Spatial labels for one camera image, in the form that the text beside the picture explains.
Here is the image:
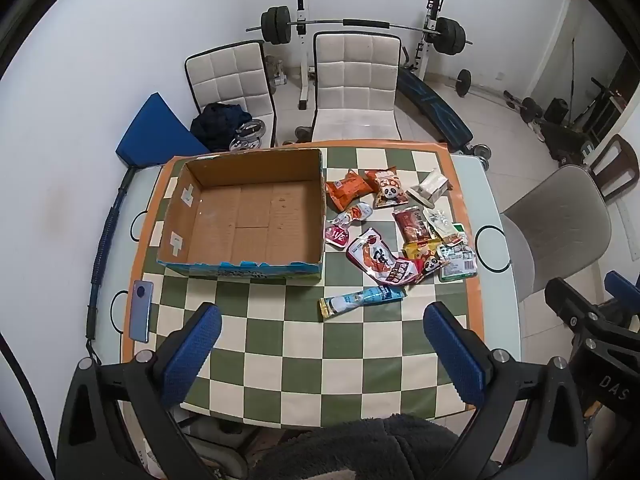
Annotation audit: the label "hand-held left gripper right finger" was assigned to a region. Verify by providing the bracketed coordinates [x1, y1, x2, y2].
[423, 301, 592, 480]

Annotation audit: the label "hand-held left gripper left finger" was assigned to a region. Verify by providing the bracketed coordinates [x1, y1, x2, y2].
[56, 301, 223, 480]

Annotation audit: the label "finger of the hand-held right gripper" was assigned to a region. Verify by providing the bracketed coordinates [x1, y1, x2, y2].
[604, 271, 640, 333]
[544, 276, 622, 357]

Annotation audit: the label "clear snack packet gold band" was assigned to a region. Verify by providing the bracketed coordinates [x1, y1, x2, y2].
[425, 208, 469, 247]

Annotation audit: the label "cardboard box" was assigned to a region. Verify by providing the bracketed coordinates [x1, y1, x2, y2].
[156, 148, 327, 282]

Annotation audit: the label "blue smartphone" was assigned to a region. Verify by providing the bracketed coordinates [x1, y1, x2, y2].
[129, 280, 155, 344]

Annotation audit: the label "grey shell chair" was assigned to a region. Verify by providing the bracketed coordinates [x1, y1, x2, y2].
[500, 165, 613, 303]

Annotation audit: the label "green white snack packet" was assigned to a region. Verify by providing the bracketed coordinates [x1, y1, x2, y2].
[437, 244, 478, 282]

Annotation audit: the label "red patterned snack packet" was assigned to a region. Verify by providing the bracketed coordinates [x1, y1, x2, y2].
[372, 256, 421, 286]

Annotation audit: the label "yellow panda snack packet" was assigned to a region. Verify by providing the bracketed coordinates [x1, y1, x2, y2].
[402, 241, 443, 276]

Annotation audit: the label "green white checkered table mat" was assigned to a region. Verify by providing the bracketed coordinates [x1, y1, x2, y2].
[120, 140, 488, 428]

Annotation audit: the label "blue white stick packet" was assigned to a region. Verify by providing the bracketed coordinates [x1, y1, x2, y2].
[320, 285, 406, 321]

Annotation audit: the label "dark fleece robe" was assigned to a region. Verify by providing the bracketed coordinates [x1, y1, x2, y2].
[250, 412, 501, 480]

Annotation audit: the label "brown wooden chair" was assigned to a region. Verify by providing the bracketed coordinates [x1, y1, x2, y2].
[590, 134, 640, 203]

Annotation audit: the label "black blue flex bar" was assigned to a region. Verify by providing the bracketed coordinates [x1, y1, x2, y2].
[85, 165, 138, 356]

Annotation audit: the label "dark red snack packet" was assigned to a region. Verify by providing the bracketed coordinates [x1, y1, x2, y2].
[391, 206, 432, 248]

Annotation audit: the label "large red white snack packet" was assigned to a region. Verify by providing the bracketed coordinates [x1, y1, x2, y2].
[346, 227, 396, 273]

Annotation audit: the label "pink snack packet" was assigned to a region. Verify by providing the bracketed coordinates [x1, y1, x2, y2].
[325, 212, 353, 247]

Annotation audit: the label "white beige snack packet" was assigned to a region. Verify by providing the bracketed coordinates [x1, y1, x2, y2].
[406, 169, 453, 208]

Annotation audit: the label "black exercise machine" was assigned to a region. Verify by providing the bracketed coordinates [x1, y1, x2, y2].
[540, 77, 631, 166]

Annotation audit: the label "small white red snack packet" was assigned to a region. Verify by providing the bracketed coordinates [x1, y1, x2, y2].
[345, 201, 375, 222]

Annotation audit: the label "silver dumbbell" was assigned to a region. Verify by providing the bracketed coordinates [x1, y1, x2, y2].
[470, 142, 494, 171]

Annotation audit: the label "orange panda snack packet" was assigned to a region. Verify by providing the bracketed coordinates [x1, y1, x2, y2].
[364, 166, 410, 209]

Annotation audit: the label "black floor dumbbells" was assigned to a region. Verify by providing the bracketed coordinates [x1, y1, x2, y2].
[502, 89, 542, 127]

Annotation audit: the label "blue wedge cushion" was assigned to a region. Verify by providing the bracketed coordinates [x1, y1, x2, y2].
[116, 92, 210, 167]

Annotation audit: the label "silver weight plates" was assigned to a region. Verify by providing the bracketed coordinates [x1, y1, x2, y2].
[229, 119, 266, 152]

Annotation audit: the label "dark clothes bundle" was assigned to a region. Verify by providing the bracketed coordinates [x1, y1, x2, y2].
[190, 102, 251, 152]

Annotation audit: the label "blue weight bench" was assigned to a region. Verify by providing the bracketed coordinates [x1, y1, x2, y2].
[397, 69, 475, 153]

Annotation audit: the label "short black dumbbell bar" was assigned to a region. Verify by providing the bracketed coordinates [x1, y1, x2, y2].
[454, 68, 493, 98]

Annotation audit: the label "white quilted chair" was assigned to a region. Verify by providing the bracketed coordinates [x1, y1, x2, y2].
[311, 31, 404, 142]
[185, 40, 278, 151]

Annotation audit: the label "brown floor object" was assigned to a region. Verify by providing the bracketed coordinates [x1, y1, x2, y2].
[265, 55, 287, 86]

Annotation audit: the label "white barbell rack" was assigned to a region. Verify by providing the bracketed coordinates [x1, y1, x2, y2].
[292, 0, 448, 111]

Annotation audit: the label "black barbell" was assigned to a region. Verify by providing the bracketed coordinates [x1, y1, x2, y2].
[246, 6, 473, 56]

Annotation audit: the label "black cable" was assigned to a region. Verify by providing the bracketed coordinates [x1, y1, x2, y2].
[0, 332, 40, 461]

